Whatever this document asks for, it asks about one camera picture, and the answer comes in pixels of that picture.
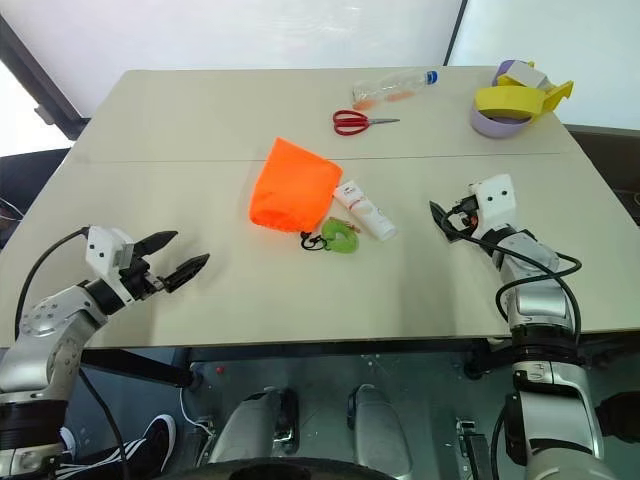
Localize white cosmetic tube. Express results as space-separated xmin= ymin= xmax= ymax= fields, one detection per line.
xmin=332 ymin=180 xmax=398 ymax=243

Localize black wall cable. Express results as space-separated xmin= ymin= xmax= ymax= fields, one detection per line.
xmin=442 ymin=0 xmax=469 ymax=67

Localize dark window frame beam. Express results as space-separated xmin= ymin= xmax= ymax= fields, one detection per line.
xmin=0 ymin=12 xmax=92 ymax=137

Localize silver right robot leg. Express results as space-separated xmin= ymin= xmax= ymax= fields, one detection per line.
xmin=346 ymin=383 xmax=414 ymax=476

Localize black table frame bar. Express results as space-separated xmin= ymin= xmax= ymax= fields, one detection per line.
xmin=79 ymin=348 xmax=202 ymax=390

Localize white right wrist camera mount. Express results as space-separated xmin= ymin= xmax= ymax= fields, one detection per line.
xmin=469 ymin=173 xmax=517 ymax=242

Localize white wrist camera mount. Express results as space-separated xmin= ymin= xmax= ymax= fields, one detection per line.
xmin=469 ymin=173 xmax=517 ymax=242
xmin=84 ymin=226 xmax=136 ymax=302

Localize grey metal stand bracket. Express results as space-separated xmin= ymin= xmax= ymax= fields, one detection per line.
xmin=192 ymin=414 xmax=221 ymax=462
xmin=457 ymin=418 xmax=489 ymax=480

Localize white floor cable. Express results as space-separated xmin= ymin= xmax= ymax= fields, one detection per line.
xmin=178 ymin=383 xmax=217 ymax=437

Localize dark furniture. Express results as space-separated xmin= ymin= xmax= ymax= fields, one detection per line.
xmin=0 ymin=147 xmax=74 ymax=177
xmin=569 ymin=124 xmax=640 ymax=224

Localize orange cloth pouch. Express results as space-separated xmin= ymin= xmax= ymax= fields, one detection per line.
xmin=247 ymin=137 xmax=344 ymax=251

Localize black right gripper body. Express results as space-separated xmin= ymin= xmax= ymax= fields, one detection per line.
xmin=447 ymin=193 xmax=484 ymax=244

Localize yellow tape roll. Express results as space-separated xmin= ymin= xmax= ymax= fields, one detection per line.
xmin=473 ymin=84 xmax=544 ymax=122

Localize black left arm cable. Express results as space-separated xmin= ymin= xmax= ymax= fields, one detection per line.
xmin=13 ymin=227 xmax=132 ymax=480

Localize large purple tape roll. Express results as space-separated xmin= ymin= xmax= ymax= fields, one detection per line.
xmin=468 ymin=102 xmax=536 ymax=141

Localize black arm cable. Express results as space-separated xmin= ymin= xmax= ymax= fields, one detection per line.
xmin=13 ymin=227 xmax=132 ymax=480
xmin=444 ymin=203 xmax=584 ymax=480

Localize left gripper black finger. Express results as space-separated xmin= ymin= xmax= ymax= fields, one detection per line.
xmin=161 ymin=253 xmax=211 ymax=294
xmin=133 ymin=230 xmax=180 ymax=261

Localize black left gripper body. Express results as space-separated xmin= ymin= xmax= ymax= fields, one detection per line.
xmin=119 ymin=255 xmax=169 ymax=303

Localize black white sneaker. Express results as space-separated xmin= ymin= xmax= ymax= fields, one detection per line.
xmin=119 ymin=413 xmax=178 ymax=469

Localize person in dark clothing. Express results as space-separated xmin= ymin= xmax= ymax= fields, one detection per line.
xmin=594 ymin=384 xmax=640 ymax=451

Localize white cardboard box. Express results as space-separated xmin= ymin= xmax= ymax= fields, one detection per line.
xmin=502 ymin=62 xmax=549 ymax=92

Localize red handled scissors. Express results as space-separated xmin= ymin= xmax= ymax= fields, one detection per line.
xmin=332 ymin=109 xmax=401 ymax=137

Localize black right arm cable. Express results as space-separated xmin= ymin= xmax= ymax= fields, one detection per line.
xmin=444 ymin=203 xmax=584 ymax=480

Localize green hair scrunchie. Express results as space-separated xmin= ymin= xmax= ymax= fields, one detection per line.
xmin=319 ymin=217 xmax=362 ymax=255

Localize silver robot leg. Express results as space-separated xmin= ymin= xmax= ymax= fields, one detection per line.
xmin=207 ymin=384 xmax=301 ymax=466
xmin=346 ymin=383 xmax=414 ymax=476

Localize small purple tape roll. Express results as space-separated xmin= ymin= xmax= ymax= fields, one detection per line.
xmin=495 ymin=59 xmax=521 ymax=87

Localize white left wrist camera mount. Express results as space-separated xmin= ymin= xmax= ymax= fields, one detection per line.
xmin=84 ymin=226 xmax=136 ymax=302

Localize clear plastic bottle blue cap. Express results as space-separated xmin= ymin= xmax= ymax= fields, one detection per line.
xmin=351 ymin=69 xmax=441 ymax=111

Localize silver left robot leg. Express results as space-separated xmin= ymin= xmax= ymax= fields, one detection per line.
xmin=207 ymin=384 xmax=301 ymax=466

